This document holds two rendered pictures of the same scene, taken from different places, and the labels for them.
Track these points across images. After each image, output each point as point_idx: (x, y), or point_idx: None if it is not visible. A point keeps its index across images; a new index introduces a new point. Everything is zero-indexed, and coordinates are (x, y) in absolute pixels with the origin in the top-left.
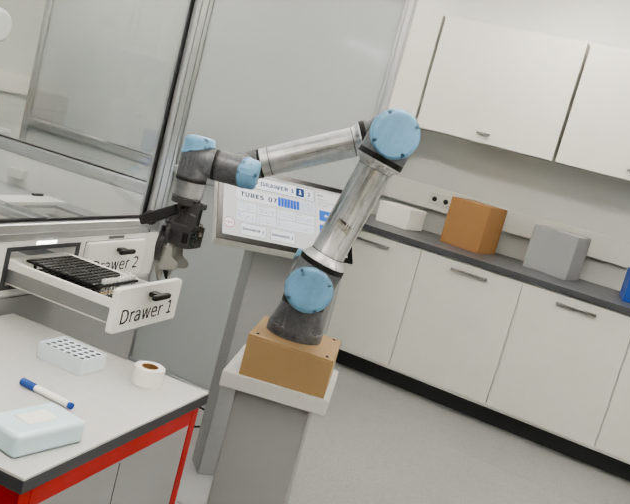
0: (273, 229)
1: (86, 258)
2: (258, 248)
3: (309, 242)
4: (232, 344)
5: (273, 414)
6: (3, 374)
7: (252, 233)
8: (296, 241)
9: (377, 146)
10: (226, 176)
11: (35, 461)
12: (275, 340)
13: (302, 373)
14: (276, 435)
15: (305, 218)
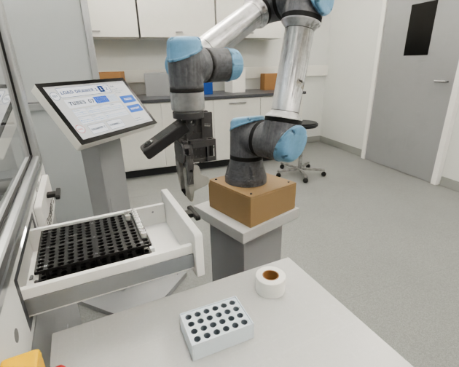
0: (108, 121)
1: (42, 223)
2: (108, 139)
3: (130, 120)
4: (110, 210)
5: (266, 236)
6: None
7: (100, 130)
8: (124, 123)
9: (320, 6)
10: (224, 73)
11: None
12: (262, 191)
13: (283, 201)
14: (270, 246)
15: (116, 105)
